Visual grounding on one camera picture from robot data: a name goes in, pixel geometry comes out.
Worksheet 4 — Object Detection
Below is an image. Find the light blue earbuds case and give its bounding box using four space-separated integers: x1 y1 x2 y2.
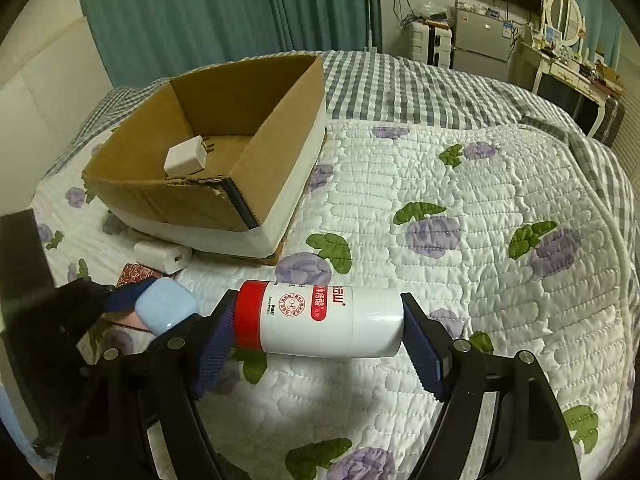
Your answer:
136 278 202 335

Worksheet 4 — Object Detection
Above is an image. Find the round white vanity mirror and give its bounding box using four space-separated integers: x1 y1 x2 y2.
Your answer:
542 0 584 49

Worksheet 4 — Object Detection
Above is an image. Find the white bottle with red band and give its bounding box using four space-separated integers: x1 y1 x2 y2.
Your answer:
231 280 405 359

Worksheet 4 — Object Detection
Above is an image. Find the silver small fridge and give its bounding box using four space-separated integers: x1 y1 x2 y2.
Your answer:
452 7 522 81

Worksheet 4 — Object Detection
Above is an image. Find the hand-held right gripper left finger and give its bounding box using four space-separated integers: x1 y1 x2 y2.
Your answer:
55 289 239 480

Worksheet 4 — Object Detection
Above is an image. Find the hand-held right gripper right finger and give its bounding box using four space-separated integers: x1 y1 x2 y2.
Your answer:
400 293 582 480

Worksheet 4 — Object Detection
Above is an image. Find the white charger with prongs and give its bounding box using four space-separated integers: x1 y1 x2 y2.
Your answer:
164 136 217 177

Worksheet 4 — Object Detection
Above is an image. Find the white charger block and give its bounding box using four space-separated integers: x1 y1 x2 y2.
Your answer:
133 241 193 276

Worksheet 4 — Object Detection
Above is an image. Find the red patterned small box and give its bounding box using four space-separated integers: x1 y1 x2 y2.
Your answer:
116 263 170 288

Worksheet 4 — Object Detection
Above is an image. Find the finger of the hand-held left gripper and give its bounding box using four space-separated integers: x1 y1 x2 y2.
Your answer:
52 279 157 343

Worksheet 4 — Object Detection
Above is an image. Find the grey gingham bedsheet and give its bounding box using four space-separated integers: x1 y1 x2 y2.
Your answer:
42 50 640 211

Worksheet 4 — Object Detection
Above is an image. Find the cardboard box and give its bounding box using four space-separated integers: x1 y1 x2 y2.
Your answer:
81 54 327 260

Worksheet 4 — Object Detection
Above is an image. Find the floral white quilt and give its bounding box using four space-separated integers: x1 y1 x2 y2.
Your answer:
30 121 637 480

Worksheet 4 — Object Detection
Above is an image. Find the white padded headboard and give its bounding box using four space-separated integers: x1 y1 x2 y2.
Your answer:
0 0 115 217

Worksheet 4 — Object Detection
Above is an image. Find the white vanity table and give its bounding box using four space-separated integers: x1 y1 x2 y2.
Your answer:
509 39 626 137

